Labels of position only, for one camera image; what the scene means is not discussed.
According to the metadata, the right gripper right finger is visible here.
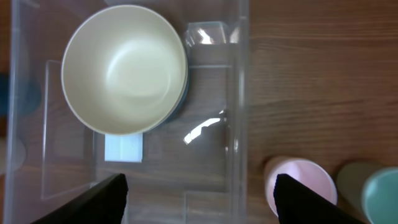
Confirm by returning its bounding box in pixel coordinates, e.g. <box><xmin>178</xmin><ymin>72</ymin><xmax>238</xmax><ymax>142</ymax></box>
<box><xmin>273</xmin><ymin>174</ymin><xmax>364</xmax><ymax>224</ymax></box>

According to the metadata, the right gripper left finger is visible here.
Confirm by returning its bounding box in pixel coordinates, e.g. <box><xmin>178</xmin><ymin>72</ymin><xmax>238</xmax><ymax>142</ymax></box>
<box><xmin>34</xmin><ymin>174</ymin><xmax>129</xmax><ymax>224</ymax></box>

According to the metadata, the pink small cup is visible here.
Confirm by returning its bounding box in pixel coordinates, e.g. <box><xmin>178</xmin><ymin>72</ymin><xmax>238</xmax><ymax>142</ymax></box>
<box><xmin>264</xmin><ymin>156</ymin><xmax>338</xmax><ymax>216</ymax></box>

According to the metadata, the green small cup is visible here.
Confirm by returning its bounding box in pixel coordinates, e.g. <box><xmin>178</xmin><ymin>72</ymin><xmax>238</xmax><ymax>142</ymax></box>
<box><xmin>336</xmin><ymin>162</ymin><xmax>397</xmax><ymax>224</ymax></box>

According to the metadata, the dark blue bowl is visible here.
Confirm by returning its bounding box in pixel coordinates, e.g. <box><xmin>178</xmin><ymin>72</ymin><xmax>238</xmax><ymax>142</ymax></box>
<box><xmin>161</xmin><ymin>73</ymin><xmax>190</xmax><ymax>125</ymax></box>

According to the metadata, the cream bowl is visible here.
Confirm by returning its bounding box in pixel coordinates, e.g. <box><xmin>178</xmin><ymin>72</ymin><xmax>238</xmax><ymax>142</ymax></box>
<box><xmin>61</xmin><ymin>5</ymin><xmax>188</xmax><ymax>135</ymax></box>

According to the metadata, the white label in container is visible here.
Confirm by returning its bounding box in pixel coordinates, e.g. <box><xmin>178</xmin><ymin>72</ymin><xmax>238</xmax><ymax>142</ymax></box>
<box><xmin>104</xmin><ymin>134</ymin><xmax>144</xmax><ymax>163</ymax></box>

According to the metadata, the clear plastic storage container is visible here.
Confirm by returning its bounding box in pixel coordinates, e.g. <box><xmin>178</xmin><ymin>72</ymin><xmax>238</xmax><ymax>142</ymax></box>
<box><xmin>1</xmin><ymin>0</ymin><xmax>249</xmax><ymax>223</ymax></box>

